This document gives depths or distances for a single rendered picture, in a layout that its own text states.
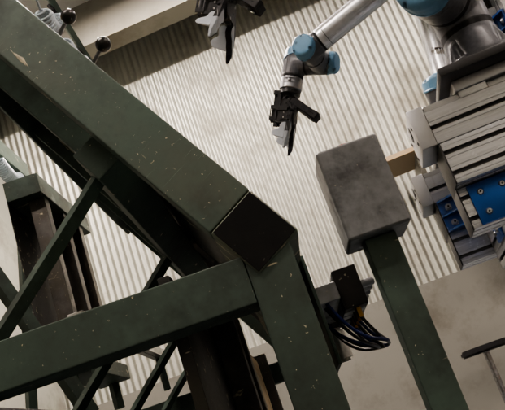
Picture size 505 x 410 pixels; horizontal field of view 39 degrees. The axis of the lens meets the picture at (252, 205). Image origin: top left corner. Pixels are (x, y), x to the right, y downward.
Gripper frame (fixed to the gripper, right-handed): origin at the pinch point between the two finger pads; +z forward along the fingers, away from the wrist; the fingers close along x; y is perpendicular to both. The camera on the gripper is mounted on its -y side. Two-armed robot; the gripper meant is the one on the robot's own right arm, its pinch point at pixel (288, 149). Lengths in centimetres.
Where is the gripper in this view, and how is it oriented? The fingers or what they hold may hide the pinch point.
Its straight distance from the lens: 236.9
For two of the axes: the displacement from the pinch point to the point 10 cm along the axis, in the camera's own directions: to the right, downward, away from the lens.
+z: -1.4, 9.7, -2.1
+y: -9.6, -0.9, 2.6
